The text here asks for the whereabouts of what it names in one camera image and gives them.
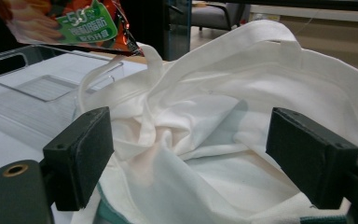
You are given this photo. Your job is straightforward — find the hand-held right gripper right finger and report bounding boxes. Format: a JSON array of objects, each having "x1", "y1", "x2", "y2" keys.
[{"x1": 265, "y1": 106, "x2": 358, "y2": 210}]

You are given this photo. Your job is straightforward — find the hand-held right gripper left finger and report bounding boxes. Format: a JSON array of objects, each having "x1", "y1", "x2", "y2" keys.
[{"x1": 42, "y1": 106, "x2": 116, "y2": 212}]

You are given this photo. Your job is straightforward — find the clear plastic container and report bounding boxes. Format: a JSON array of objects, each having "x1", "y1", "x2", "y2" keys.
[{"x1": 0, "y1": 44, "x2": 126, "y2": 138}]

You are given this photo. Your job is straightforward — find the white tote bag teal orange spots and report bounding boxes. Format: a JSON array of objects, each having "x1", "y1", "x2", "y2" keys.
[{"x1": 71, "y1": 19, "x2": 358, "y2": 224}]

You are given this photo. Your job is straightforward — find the orange snack packet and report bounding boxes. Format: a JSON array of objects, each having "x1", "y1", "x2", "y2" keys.
[{"x1": 0, "y1": 0, "x2": 144, "y2": 57}]

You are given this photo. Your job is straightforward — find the white table cover sheet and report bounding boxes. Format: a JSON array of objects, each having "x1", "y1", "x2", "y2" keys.
[{"x1": 0, "y1": 52, "x2": 148, "y2": 200}]

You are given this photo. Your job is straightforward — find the light wooden furniture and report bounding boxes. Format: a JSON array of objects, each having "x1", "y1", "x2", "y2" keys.
[{"x1": 250, "y1": 4, "x2": 358, "y2": 82}]

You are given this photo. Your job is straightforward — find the black cabinet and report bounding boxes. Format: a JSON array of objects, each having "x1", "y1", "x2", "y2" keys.
[{"x1": 120, "y1": 0, "x2": 193, "y2": 62}]

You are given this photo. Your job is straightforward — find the grey chair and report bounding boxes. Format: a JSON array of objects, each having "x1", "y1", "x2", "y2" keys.
[{"x1": 191, "y1": 2, "x2": 252, "y2": 31}]

